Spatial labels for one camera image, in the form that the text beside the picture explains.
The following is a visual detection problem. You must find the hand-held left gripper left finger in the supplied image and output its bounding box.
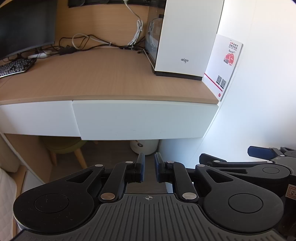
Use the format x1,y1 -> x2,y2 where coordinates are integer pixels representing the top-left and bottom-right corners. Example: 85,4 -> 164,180
66,152 -> 146,204

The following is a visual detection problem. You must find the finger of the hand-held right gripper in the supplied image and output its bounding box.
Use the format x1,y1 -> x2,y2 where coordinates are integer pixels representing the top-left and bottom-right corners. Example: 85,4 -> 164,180
199,152 -> 274,181
247,146 -> 286,161

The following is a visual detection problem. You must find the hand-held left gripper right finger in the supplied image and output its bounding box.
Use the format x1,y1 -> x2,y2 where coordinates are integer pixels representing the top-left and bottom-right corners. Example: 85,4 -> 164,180
154,152 -> 235,204

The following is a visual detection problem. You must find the white trash bin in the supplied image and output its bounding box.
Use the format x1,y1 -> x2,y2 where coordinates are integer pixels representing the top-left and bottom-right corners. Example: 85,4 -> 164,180
129,139 -> 160,155

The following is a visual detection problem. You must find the white desk drawer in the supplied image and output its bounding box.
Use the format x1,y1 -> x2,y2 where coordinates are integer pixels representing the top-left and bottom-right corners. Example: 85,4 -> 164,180
72,100 -> 219,141
0,100 -> 81,137

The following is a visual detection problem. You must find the green stool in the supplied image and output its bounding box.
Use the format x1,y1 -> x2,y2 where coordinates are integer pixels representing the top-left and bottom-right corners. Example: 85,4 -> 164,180
38,136 -> 89,168

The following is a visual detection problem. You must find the white red printed card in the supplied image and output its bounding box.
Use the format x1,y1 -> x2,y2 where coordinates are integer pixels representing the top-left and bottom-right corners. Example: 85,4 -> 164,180
203,34 -> 244,102

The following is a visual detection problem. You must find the white computer case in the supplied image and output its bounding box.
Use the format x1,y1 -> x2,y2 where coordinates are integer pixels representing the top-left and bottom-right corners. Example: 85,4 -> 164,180
144,0 -> 225,81

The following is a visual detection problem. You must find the black power adapter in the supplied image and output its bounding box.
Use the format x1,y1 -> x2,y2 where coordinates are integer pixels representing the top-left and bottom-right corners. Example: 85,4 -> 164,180
59,47 -> 77,55

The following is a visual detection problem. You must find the white power adapter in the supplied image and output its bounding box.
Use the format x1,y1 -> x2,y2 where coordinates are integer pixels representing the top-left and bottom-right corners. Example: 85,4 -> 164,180
28,50 -> 53,59

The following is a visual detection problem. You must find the black keyboard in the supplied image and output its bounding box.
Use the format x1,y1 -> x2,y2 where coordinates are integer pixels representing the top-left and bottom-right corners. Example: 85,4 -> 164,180
0,58 -> 37,78

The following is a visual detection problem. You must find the black computer monitor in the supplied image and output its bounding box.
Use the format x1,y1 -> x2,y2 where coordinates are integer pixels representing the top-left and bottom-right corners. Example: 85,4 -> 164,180
0,0 -> 58,61

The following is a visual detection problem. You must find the black cable tangle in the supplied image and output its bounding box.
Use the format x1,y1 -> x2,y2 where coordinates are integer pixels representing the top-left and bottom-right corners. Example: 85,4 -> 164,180
35,35 -> 145,56

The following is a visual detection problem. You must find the white cable bundle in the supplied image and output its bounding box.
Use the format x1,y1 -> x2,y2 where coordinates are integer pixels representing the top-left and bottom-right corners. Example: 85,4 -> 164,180
124,0 -> 144,47

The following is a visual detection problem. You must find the grey cable loop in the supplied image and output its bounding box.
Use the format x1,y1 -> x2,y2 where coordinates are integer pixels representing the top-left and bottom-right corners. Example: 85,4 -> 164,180
72,34 -> 112,48

